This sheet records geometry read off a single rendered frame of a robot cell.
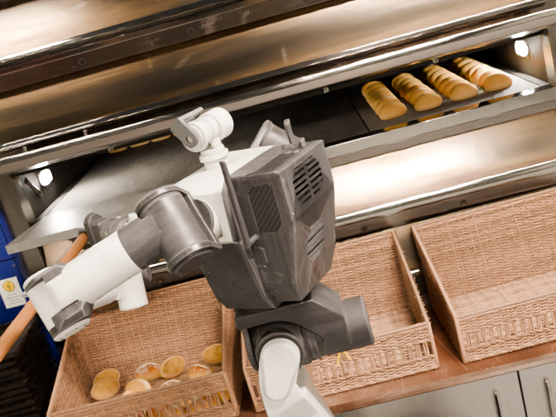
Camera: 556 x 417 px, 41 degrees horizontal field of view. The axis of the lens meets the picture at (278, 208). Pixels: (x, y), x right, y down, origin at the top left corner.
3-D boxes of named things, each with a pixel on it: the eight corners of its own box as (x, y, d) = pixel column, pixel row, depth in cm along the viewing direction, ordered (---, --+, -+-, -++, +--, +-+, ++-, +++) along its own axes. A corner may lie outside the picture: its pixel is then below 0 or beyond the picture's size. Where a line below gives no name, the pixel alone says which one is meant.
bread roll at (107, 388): (87, 385, 248) (87, 390, 252) (95, 404, 245) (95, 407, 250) (115, 371, 251) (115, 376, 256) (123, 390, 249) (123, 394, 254)
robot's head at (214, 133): (240, 144, 162) (227, 105, 159) (214, 160, 153) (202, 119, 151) (215, 148, 165) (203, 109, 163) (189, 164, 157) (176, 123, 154)
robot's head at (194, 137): (229, 127, 157) (203, 102, 157) (207, 141, 150) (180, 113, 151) (214, 146, 161) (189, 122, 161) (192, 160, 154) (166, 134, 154)
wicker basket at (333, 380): (256, 338, 265) (234, 268, 257) (412, 299, 261) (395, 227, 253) (254, 415, 218) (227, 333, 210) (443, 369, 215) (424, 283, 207)
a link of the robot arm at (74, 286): (40, 346, 137) (142, 279, 137) (6, 285, 139) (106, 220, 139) (64, 341, 149) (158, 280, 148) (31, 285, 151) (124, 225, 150)
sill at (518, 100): (38, 231, 261) (34, 221, 260) (552, 95, 248) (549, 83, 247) (33, 237, 255) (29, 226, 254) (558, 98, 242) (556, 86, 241)
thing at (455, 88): (361, 95, 317) (357, 83, 315) (472, 65, 313) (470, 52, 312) (381, 122, 259) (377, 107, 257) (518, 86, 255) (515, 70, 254)
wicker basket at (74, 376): (97, 376, 270) (71, 309, 262) (247, 340, 266) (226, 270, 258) (60, 461, 224) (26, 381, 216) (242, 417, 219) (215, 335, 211)
